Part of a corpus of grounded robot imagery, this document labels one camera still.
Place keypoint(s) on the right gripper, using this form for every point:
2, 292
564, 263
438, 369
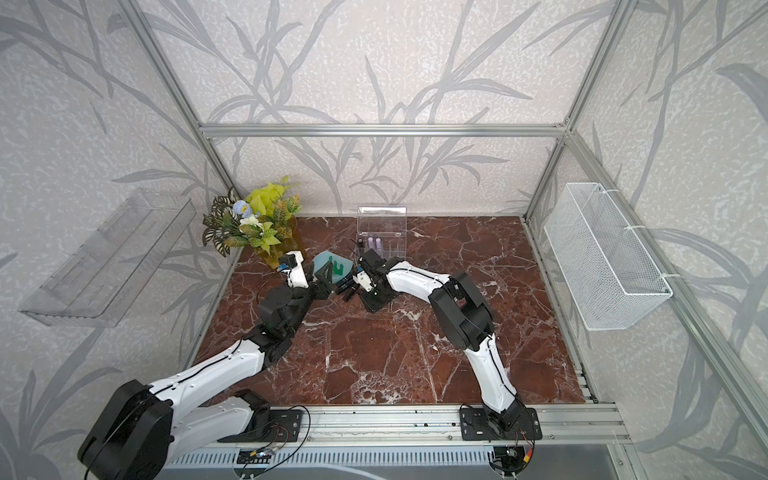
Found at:
371, 306

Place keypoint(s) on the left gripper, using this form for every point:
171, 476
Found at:
322, 288

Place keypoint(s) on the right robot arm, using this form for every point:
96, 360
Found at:
464, 314

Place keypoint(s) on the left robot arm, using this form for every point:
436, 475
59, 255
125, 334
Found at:
144, 427

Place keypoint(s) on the clear acrylic lipstick organizer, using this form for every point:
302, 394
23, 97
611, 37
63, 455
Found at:
386, 222

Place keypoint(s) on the teal dustpan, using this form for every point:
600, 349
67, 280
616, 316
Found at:
325, 255

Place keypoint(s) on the black gold lipstick tube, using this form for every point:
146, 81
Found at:
344, 284

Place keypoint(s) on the artificial plant in vase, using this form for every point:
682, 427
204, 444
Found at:
263, 221

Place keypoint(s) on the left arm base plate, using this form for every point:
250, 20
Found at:
275, 425

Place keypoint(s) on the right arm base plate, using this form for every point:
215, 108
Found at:
519, 422

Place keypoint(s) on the clear plastic wall shelf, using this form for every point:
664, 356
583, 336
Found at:
97, 285

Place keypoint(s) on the white wire mesh basket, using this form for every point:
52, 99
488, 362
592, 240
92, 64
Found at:
612, 279

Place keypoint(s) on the aluminium front rail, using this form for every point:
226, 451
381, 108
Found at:
440, 425

